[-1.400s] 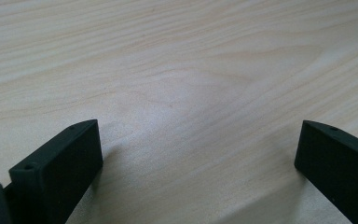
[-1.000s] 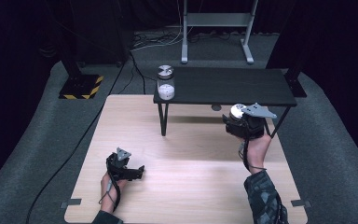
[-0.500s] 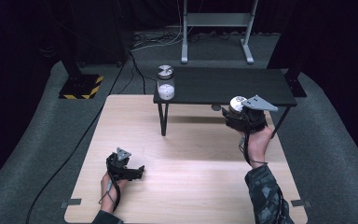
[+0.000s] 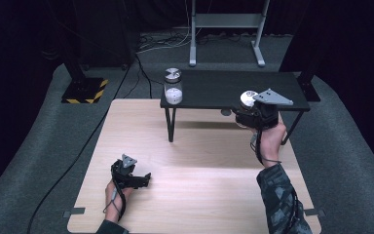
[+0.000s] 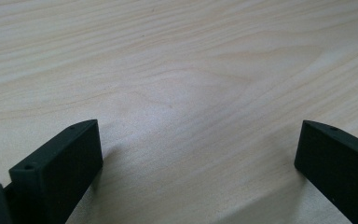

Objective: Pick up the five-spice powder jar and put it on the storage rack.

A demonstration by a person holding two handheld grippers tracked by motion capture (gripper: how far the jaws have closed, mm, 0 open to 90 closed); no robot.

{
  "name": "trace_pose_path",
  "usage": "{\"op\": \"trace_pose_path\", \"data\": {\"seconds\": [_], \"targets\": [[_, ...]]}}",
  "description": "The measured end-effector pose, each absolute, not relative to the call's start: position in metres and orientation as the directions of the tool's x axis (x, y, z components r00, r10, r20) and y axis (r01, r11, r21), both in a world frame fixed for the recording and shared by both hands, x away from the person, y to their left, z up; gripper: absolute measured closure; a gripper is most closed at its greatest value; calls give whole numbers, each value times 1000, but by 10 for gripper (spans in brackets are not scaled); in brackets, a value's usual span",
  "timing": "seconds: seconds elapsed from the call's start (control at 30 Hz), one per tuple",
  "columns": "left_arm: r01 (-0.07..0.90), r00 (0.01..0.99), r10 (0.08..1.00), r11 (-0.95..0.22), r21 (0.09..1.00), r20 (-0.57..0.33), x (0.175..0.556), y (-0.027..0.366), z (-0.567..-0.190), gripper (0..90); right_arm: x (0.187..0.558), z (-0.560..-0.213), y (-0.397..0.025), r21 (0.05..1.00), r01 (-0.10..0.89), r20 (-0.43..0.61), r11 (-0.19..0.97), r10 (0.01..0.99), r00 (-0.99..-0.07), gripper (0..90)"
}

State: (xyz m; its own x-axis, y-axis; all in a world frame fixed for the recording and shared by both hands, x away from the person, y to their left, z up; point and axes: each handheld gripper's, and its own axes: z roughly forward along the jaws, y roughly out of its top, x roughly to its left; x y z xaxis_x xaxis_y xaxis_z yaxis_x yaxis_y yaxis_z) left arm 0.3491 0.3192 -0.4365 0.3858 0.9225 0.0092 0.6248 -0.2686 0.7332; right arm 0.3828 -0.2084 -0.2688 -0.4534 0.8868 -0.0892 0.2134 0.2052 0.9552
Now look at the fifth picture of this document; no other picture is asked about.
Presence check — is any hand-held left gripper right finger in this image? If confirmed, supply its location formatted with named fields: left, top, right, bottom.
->
left=294, top=119, right=358, bottom=224

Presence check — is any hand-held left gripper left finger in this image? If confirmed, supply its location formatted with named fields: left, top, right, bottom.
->
left=8, top=119, right=104, bottom=224

